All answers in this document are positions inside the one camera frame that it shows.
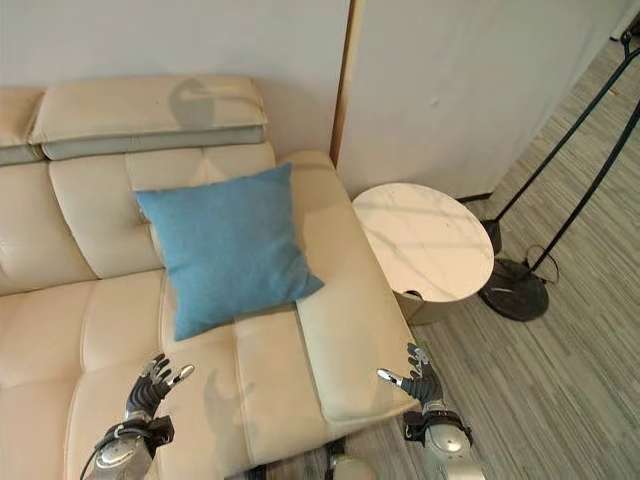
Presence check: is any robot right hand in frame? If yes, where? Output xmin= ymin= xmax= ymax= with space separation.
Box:
xmin=376 ymin=342 xmax=446 ymax=414

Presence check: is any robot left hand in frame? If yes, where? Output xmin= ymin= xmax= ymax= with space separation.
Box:
xmin=123 ymin=353 xmax=196 ymax=421

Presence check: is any cream leather sofa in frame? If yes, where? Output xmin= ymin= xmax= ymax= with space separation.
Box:
xmin=0 ymin=74 xmax=422 ymax=480

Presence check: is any round white marble side table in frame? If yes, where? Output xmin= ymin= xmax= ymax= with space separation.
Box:
xmin=351 ymin=183 xmax=497 ymax=325

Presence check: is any blue square cushion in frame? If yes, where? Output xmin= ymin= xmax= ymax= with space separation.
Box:
xmin=132 ymin=161 xmax=325 ymax=342

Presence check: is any black floor lamp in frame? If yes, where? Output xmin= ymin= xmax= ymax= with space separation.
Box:
xmin=478 ymin=30 xmax=640 ymax=321

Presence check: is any wooden wall trim strip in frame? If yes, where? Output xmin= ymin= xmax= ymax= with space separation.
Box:
xmin=329 ymin=0 xmax=362 ymax=166

